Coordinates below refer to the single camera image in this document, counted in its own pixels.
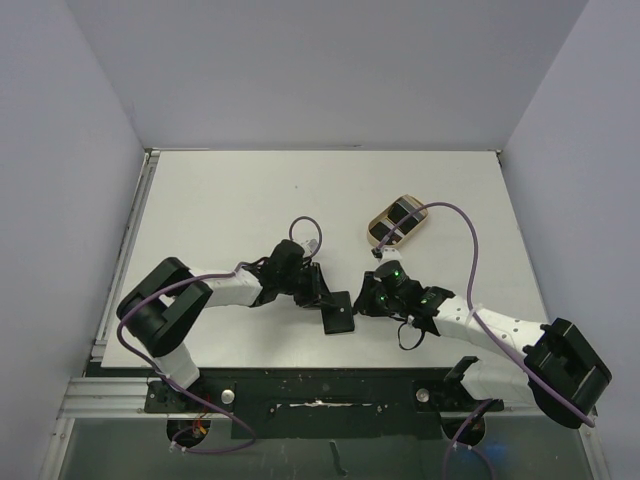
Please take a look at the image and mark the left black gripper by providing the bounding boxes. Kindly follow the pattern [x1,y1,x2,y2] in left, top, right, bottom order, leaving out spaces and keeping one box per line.
[278,261,336,308]

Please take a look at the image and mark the black leather card holder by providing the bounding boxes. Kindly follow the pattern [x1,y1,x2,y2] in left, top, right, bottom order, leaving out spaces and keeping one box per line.
[320,291,355,335]

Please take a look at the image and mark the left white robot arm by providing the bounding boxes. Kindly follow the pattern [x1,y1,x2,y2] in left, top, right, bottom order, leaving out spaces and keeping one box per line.
[116,239,355,411]

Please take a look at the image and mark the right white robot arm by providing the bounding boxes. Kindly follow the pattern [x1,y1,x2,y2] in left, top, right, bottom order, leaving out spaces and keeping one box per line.
[354,260,612,429]

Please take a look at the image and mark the loose black card in tray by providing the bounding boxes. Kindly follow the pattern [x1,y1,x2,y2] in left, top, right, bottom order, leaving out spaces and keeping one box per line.
[369,221,391,244]

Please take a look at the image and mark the stack of black cards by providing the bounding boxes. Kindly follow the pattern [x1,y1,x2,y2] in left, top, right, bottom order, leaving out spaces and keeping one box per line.
[387,196,428,234]

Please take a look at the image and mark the beige wooden tray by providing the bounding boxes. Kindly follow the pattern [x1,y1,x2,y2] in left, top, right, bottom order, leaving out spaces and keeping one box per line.
[367,194,429,248]

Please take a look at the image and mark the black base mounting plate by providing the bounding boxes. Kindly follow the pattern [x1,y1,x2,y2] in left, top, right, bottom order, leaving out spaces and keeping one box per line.
[144,357,504,441]

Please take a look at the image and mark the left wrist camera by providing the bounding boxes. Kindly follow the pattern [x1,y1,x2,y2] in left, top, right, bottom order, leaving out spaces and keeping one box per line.
[301,239,319,256]

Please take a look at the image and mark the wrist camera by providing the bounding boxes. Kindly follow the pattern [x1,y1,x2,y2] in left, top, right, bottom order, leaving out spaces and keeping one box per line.
[371,246,402,263]
[301,239,319,256]

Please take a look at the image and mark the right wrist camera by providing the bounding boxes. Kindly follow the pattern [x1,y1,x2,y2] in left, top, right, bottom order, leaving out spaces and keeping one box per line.
[371,246,402,263]

